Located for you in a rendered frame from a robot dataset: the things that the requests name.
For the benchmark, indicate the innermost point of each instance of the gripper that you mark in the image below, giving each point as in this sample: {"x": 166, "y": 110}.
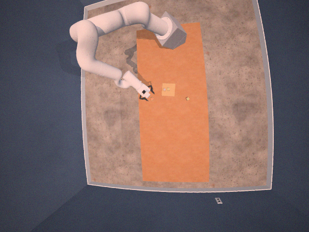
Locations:
{"x": 146, "y": 88}

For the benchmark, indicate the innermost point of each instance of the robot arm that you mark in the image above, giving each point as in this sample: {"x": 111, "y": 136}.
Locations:
{"x": 86, "y": 33}

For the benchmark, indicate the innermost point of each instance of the light orange flat mat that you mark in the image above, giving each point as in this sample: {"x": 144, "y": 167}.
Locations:
{"x": 168, "y": 93}

